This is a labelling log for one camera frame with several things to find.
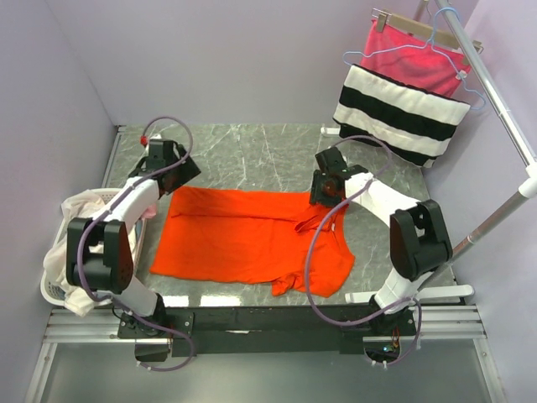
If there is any cream and pink clothes pile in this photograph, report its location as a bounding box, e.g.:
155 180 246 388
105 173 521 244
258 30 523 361
65 181 166 323

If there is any pink towel on hanger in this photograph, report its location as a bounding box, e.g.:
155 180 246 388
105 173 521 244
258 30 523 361
359 18 472 98

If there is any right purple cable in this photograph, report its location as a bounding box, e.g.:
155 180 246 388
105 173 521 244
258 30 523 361
303 134 422 369

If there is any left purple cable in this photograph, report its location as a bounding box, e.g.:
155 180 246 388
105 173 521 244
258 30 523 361
77 117 198 374

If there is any wooden clip hanger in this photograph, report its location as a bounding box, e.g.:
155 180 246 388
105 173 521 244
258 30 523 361
372 8 462 50

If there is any aluminium rail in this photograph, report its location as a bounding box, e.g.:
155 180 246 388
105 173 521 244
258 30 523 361
44 306 487 343

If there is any purple cable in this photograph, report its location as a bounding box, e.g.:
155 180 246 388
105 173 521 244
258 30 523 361
303 134 422 369
77 117 198 374

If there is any black base beam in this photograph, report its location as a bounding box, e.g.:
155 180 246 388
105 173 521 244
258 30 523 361
117 304 416 362

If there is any blue wire hanger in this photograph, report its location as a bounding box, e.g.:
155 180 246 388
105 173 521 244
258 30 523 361
342 7 486 111

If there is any orange t-shirt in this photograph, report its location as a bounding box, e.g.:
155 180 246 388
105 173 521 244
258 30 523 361
150 186 355 297

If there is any white laundry basket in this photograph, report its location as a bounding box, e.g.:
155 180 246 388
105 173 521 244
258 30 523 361
39 187 148 310

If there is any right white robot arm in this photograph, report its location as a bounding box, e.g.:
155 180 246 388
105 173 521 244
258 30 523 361
310 147 452 335

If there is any black white striped cloth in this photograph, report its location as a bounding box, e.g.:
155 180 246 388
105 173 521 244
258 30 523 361
333 65 470 168

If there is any silver clothes rack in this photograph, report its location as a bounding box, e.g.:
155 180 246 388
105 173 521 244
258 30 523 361
321 0 537 304

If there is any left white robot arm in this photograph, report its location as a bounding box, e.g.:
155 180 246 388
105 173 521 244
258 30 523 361
65 139 201 338

